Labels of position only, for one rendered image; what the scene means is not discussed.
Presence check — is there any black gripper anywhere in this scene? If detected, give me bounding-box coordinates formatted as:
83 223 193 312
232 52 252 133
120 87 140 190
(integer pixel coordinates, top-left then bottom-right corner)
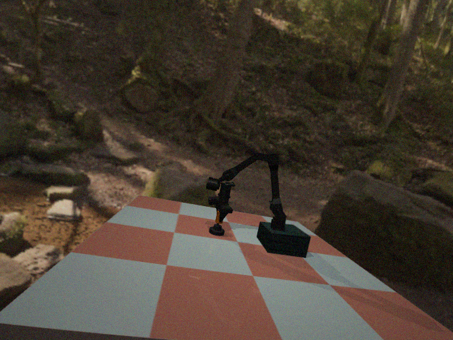
214 192 233 223

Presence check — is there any dark grey round pedestal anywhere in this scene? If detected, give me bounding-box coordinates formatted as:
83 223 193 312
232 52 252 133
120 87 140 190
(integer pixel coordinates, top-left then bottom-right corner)
209 223 225 236

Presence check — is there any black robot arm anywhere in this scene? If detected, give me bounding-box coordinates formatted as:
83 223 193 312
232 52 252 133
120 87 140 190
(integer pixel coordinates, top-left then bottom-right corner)
206 152 287 232

